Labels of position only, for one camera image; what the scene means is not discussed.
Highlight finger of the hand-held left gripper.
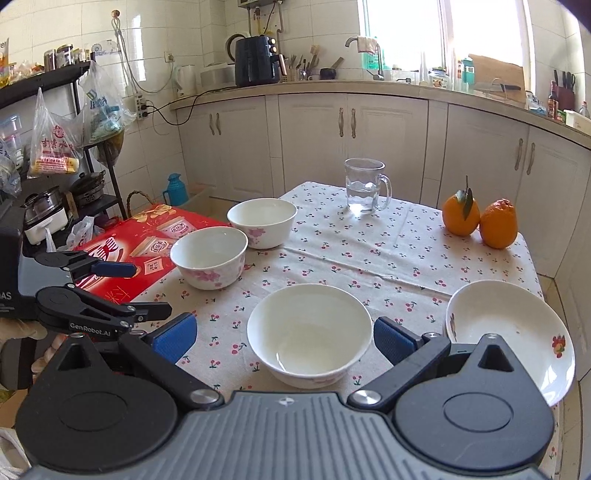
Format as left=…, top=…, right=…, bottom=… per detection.
left=36, top=285, right=173, bottom=343
left=34, top=251, right=139, bottom=289

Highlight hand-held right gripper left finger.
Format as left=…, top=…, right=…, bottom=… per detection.
left=45, top=313, right=225, bottom=411

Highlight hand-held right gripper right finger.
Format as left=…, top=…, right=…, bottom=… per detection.
left=347, top=316, right=521, bottom=411

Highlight white pink flower bowl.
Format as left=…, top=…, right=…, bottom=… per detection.
left=247, top=284, right=373, bottom=388
left=170, top=226, right=249, bottom=291
left=227, top=198, right=297, bottom=250

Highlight white fruit print plate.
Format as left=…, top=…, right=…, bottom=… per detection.
left=444, top=279, right=576, bottom=408

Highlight person's left hand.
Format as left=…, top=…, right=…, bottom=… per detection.
left=0, top=318, right=63, bottom=376

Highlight red printed box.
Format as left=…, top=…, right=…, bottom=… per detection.
left=74, top=203, right=232, bottom=305

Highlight small white plastic bag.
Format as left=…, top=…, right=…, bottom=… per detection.
left=67, top=216, right=106, bottom=252

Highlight wicker basket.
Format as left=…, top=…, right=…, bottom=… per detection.
left=126, top=190, right=160, bottom=220

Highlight white cooker with glass lid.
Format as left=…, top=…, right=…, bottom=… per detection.
left=22, top=185, right=70, bottom=245

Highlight black cooking pot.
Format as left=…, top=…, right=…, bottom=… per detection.
left=69, top=171, right=108, bottom=208

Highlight cherry print tablecloth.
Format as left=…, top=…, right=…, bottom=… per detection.
left=152, top=181, right=561, bottom=480

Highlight blue thermos jug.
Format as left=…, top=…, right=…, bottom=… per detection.
left=165, top=173, right=189, bottom=207

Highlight orange with leaf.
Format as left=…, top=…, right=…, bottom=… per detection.
left=442, top=175, right=482, bottom=237

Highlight white red print plastic bag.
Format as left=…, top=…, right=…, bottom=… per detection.
left=27, top=88, right=84, bottom=180

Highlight glass mug with water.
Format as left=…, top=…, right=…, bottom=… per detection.
left=344, top=158, right=393, bottom=214

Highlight clear blue print plastic bag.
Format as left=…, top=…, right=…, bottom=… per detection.
left=78, top=60, right=137, bottom=144

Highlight white electric kettle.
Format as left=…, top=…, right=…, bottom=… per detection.
left=174, top=65, right=197, bottom=99

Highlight black metal shelf rack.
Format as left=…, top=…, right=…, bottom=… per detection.
left=0, top=60, right=125, bottom=222

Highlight white rice cooker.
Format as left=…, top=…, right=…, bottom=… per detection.
left=199, top=64, right=236, bottom=89

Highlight white kitchen cabinets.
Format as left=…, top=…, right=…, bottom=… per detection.
left=168, top=80, right=591, bottom=278

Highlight black air fryer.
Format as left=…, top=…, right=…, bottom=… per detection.
left=235, top=34, right=281, bottom=88

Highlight utensil holder with utensils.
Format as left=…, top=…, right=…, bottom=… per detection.
left=283, top=44, right=320, bottom=82

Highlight small black saucepan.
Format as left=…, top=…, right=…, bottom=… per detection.
left=320, top=56, right=345, bottom=80

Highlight steel kitchen faucet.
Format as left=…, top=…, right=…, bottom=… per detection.
left=345, top=36, right=385, bottom=81

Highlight white box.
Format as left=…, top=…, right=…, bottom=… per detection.
left=564, top=110, right=591, bottom=134

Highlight wooden cutting board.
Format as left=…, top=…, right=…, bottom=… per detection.
left=468, top=54, right=527, bottom=93

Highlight knife block with knives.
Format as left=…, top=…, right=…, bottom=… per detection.
left=553, top=69, right=577, bottom=109

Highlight kitchen window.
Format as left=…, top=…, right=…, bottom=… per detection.
left=358, top=0, right=539, bottom=81

